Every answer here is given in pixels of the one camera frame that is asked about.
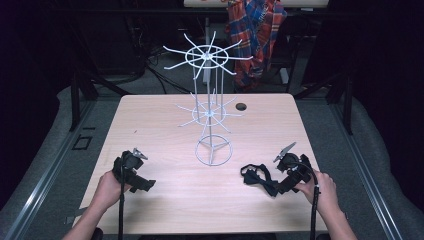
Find black bow tie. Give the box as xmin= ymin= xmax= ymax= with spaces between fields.
xmin=239 ymin=163 xmax=280 ymax=198

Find person's left hand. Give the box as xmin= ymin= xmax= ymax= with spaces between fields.
xmin=95 ymin=170 xmax=133 ymax=208

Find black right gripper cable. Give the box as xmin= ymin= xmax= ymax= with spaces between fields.
xmin=289 ymin=161 xmax=322 ymax=240

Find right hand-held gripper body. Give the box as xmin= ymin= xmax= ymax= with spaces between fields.
xmin=272 ymin=141 xmax=314 ymax=186

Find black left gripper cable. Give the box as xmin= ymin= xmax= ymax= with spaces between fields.
xmin=117 ymin=153 xmax=127 ymax=240

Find aluminium floor rail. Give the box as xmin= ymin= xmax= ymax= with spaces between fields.
xmin=328 ymin=99 xmax=406 ymax=240
xmin=2 ymin=99 xmax=98 ymax=240

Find plaid cloth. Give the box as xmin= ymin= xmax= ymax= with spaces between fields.
xmin=225 ymin=0 xmax=288 ymax=94

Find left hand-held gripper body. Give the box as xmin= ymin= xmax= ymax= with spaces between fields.
xmin=112 ymin=147 xmax=149 ymax=186

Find person's right hand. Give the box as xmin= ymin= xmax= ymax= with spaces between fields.
xmin=294 ymin=169 xmax=338 ymax=215

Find white wire display rack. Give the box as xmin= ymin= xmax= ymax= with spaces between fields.
xmin=162 ymin=30 xmax=254 ymax=167

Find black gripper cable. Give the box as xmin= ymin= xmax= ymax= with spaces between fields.
xmin=117 ymin=153 xmax=127 ymax=240
xmin=289 ymin=161 xmax=322 ymax=240

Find black metal stand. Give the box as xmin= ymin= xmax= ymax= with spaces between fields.
xmin=68 ymin=31 xmax=131 ymax=132
xmin=293 ymin=71 xmax=355 ymax=136

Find black floor cables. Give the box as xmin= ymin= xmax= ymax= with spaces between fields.
xmin=143 ymin=46 xmax=194 ymax=96

